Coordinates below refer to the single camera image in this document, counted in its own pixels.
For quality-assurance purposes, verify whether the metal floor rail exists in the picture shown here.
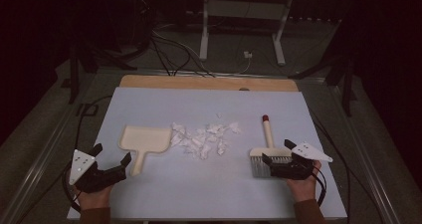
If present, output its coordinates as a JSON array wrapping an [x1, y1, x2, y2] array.
[[326, 83, 404, 224], [0, 71, 101, 224]]

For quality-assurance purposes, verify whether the person's left hand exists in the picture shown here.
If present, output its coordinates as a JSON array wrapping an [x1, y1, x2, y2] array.
[[75, 184, 113, 212]]

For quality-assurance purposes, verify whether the pale blue board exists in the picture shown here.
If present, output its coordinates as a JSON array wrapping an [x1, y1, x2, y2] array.
[[67, 87, 348, 221]]

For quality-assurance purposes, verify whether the wooden table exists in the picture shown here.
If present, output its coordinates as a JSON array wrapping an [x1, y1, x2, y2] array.
[[118, 74, 299, 93]]

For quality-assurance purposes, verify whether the white cable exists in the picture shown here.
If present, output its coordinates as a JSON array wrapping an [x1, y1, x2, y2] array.
[[212, 56, 253, 78]]

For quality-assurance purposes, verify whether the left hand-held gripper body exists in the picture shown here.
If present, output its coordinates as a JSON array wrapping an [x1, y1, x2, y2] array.
[[69, 148, 127, 194]]

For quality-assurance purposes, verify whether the black tripod stand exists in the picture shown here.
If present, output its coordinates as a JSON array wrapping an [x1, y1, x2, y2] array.
[[68, 39, 138, 105], [288, 49, 358, 117]]

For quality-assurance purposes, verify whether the cream plastic dustpan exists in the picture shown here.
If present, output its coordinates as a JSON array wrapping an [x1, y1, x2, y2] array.
[[117, 124, 173, 177]]

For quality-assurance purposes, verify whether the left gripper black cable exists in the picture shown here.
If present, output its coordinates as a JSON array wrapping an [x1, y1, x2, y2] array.
[[62, 163, 84, 214]]

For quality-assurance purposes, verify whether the pile of white paper scraps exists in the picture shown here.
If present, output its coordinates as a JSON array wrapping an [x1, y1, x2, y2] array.
[[169, 112, 242, 160]]

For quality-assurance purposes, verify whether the cream brush with red tip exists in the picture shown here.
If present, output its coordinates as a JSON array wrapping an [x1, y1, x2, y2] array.
[[249, 113, 295, 179]]

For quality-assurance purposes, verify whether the bundle of black cables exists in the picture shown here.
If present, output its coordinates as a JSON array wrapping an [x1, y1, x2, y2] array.
[[150, 26, 217, 78]]

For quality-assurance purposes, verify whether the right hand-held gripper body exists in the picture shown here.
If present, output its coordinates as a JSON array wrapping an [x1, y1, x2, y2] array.
[[271, 141, 333, 181]]

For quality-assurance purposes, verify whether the person's right hand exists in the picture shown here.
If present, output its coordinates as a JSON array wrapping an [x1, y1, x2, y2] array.
[[287, 160, 322, 203]]

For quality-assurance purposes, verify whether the long black floor cable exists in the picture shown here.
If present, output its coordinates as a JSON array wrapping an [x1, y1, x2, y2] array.
[[14, 95, 113, 224], [310, 109, 352, 224]]

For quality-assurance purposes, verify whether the white metal stand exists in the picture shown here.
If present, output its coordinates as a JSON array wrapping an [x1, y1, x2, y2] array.
[[198, 0, 297, 67]]

